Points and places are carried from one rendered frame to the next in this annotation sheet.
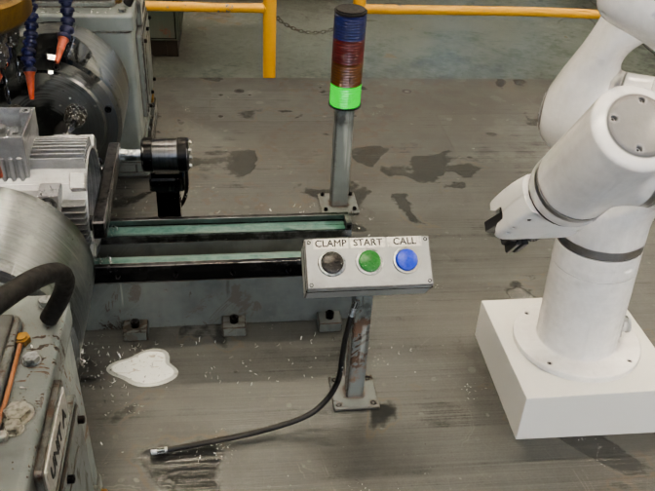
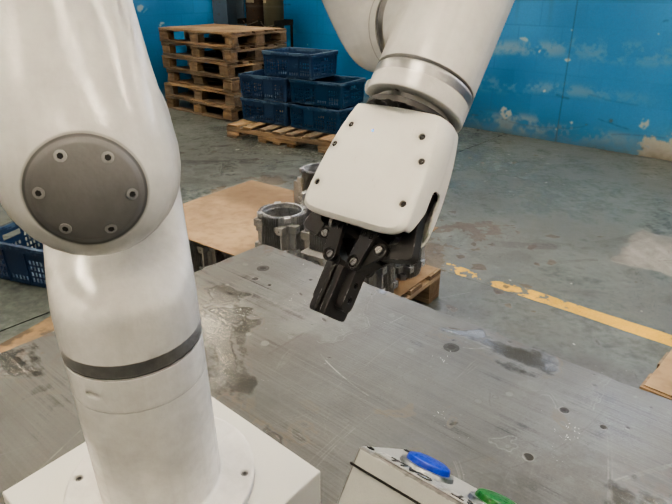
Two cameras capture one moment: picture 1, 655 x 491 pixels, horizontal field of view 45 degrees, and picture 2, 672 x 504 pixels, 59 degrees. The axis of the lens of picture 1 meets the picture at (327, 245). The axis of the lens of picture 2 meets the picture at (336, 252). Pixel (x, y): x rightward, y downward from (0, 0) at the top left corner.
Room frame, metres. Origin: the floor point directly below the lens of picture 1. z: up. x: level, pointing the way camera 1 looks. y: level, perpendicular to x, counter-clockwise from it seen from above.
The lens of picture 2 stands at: (1.09, 0.08, 1.36)
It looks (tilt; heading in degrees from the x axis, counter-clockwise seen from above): 25 degrees down; 229
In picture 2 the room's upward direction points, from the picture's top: straight up
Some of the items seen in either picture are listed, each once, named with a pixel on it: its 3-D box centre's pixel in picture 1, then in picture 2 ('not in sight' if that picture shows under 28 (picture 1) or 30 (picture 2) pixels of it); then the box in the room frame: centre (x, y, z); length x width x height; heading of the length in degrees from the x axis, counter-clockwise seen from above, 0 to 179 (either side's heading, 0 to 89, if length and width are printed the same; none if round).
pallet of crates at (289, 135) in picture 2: not in sight; (300, 94); (-2.38, -4.37, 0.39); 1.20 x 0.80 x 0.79; 106
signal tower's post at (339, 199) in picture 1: (343, 114); not in sight; (1.41, -0.02, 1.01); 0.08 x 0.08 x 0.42; 9
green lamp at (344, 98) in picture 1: (345, 93); not in sight; (1.41, -0.02, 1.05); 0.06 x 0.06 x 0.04
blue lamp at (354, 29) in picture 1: (350, 24); not in sight; (1.41, -0.02, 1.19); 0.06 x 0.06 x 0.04
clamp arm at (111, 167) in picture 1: (108, 187); not in sight; (1.08, 0.36, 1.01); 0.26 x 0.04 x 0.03; 9
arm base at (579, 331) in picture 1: (586, 291); (149, 415); (0.93, -0.39, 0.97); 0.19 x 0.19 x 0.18
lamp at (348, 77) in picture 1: (346, 71); not in sight; (1.41, -0.02, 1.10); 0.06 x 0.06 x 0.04
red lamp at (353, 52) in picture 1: (348, 48); not in sight; (1.41, -0.02, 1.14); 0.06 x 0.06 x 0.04
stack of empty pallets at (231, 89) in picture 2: not in sight; (224, 69); (-2.55, -5.98, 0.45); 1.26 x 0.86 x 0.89; 98
